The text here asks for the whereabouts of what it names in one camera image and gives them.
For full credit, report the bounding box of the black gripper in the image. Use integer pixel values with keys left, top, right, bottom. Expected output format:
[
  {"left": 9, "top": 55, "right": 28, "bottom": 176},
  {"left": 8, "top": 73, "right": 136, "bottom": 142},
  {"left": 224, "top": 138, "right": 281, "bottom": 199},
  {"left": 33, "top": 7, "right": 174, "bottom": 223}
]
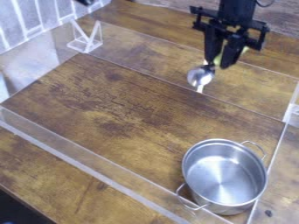
[{"left": 189, "top": 0, "right": 269, "bottom": 69}]

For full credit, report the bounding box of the stainless steel pot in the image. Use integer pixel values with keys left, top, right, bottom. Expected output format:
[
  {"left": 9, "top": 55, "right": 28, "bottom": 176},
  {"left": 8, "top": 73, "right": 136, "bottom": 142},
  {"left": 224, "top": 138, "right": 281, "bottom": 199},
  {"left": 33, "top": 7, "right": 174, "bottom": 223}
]
[{"left": 174, "top": 138, "right": 267, "bottom": 215}]

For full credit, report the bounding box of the clear acrylic front barrier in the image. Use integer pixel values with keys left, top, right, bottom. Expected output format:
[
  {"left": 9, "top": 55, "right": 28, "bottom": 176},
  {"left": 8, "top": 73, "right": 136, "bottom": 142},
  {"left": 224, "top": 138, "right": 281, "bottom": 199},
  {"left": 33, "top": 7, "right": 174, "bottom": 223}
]
[{"left": 0, "top": 106, "right": 233, "bottom": 224}]

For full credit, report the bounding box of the black wall slot strip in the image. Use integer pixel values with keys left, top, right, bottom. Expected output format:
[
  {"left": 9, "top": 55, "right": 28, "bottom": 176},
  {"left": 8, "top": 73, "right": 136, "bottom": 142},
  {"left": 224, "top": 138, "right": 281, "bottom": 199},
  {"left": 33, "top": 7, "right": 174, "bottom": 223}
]
[{"left": 189, "top": 5, "right": 267, "bottom": 31}]

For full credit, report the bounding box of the clear acrylic right bracket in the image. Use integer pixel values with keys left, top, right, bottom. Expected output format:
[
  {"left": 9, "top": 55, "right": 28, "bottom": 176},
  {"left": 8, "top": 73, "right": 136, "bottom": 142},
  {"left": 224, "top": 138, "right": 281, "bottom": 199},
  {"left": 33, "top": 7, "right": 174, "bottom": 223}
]
[{"left": 283, "top": 83, "right": 299, "bottom": 129}]

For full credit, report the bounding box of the clear acrylic triangular bracket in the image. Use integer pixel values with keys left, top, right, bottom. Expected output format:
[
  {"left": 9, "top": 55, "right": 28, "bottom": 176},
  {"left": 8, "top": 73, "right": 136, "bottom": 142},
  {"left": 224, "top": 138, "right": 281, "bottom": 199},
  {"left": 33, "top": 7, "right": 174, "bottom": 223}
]
[{"left": 66, "top": 20, "right": 102, "bottom": 53}]

